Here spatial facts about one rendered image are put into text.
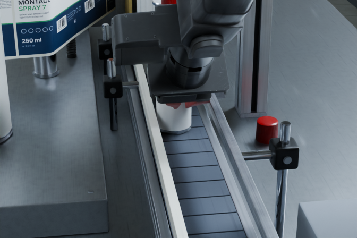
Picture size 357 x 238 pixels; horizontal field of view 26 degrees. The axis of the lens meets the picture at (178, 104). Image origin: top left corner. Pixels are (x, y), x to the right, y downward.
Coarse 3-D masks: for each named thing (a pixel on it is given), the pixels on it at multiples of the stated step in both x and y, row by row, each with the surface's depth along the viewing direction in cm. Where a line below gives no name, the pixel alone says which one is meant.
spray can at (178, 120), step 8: (168, 0) 103; (160, 104) 110; (184, 104) 109; (160, 112) 110; (168, 112) 109; (176, 112) 109; (184, 112) 110; (160, 120) 111; (168, 120) 110; (176, 120) 110; (184, 120) 110; (160, 128) 111; (168, 128) 110; (176, 128) 110; (184, 128) 111
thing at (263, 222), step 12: (216, 108) 100; (216, 120) 97; (228, 132) 94; (228, 144) 91; (228, 156) 90; (240, 156) 88; (240, 168) 86; (240, 180) 85; (252, 180) 83; (252, 192) 81; (252, 204) 79; (264, 216) 77; (264, 228) 75
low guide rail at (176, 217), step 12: (144, 84) 118; (144, 96) 114; (144, 108) 113; (156, 120) 107; (156, 132) 104; (156, 144) 101; (156, 156) 99; (168, 168) 95; (168, 180) 92; (168, 192) 90; (168, 204) 88; (180, 216) 85; (180, 228) 83
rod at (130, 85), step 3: (129, 81) 120; (132, 81) 120; (135, 81) 120; (123, 84) 120; (126, 84) 120; (129, 84) 120; (132, 84) 120; (135, 84) 120; (138, 84) 120; (123, 87) 120; (126, 87) 120; (129, 87) 120; (132, 87) 120; (135, 87) 120; (138, 87) 120
